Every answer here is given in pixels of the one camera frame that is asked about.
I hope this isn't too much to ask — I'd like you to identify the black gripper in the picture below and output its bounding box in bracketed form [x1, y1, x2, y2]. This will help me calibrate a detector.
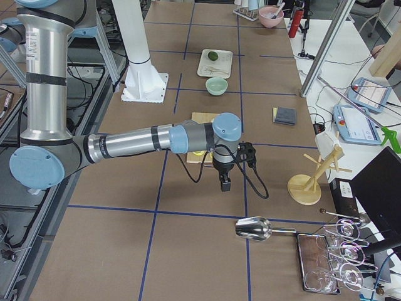
[213, 161, 234, 192]

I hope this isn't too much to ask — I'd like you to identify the white ceramic spoon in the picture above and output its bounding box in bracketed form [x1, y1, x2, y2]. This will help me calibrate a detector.
[201, 65, 229, 74]

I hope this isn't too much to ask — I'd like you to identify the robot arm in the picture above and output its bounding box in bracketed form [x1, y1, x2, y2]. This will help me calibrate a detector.
[9, 1, 242, 191]

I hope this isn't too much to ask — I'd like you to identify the light green bowl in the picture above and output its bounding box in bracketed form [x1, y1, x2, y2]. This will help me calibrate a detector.
[206, 77, 228, 96]

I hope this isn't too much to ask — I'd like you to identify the pink bowl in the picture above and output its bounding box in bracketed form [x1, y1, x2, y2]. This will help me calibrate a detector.
[258, 6, 284, 28]

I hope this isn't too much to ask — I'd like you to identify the bamboo cutting board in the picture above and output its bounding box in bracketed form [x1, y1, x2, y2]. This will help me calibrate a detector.
[185, 112, 236, 167]

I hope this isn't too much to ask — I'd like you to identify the metal scoop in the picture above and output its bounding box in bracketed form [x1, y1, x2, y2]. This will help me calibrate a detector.
[235, 216, 297, 241]

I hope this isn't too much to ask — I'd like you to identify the wooden mug tree stand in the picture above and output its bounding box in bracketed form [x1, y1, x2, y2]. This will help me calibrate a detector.
[287, 144, 352, 206]

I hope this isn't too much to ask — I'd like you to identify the grey folded cloth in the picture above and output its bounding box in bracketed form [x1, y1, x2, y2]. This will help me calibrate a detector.
[273, 107, 297, 125]

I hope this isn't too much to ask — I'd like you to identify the white bear serving tray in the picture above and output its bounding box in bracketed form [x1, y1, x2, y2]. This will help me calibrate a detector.
[197, 48, 233, 79]

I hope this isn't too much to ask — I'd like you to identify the green avocado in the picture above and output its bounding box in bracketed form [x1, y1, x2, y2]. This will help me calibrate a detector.
[207, 51, 219, 61]

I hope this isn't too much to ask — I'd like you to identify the black glass rack tray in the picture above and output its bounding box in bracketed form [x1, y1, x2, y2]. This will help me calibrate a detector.
[296, 233, 340, 295]

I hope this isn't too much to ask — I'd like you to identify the teach pendant near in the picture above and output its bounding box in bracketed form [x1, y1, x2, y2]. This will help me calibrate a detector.
[333, 105, 382, 145]

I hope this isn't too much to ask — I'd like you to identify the teach pendant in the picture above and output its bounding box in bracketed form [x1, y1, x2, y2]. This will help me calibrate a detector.
[333, 105, 382, 145]
[347, 77, 391, 114]

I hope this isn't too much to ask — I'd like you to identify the black monitor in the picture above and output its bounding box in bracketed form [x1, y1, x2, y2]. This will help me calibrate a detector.
[351, 147, 400, 234]

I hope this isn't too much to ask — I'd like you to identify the teach pendant far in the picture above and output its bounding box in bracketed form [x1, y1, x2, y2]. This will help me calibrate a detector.
[347, 77, 391, 114]

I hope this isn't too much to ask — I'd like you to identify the green spray nozzle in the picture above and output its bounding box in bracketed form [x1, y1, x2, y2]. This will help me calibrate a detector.
[381, 127, 399, 147]

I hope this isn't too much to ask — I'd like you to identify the red bottle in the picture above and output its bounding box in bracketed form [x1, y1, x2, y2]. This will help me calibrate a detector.
[288, 0, 305, 38]

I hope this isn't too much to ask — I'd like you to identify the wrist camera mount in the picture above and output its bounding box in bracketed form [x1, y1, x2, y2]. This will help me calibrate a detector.
[236, 142, 257, 169]

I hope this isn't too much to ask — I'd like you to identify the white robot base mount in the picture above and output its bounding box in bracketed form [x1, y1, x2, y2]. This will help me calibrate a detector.
[112, 0, 169, 103]

